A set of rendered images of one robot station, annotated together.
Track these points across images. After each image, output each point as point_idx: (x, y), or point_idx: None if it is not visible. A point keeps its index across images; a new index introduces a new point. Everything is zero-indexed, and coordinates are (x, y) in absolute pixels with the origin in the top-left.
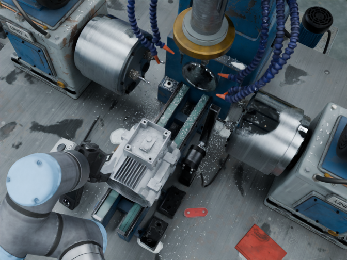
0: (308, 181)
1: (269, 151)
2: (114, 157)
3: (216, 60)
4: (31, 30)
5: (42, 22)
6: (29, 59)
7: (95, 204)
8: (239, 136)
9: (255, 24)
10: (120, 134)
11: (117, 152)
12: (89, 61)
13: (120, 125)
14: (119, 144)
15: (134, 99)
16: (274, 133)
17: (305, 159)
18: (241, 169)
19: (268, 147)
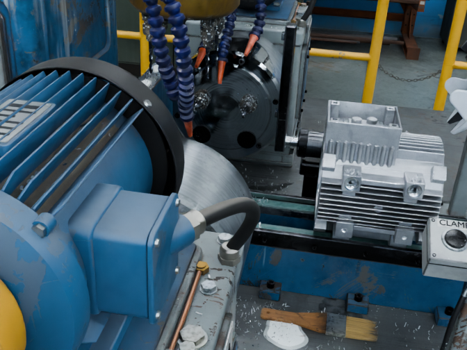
0: (304, 36)
1: (281, 60)
2: (449, 78)
3: (157, 82)
4: (224, 301)
5: (190, 271)
6: None
7: (445, 329)
8: (276, 76)
9: (101, 17)
10: (280, 334)
11: (392, 180)
12: (232, 227)
13: (257, 340)
14: (302, 329)
15: None
16: (262, 44)
17: (281, 30)
18: (252, 187)
19: (278, 57)
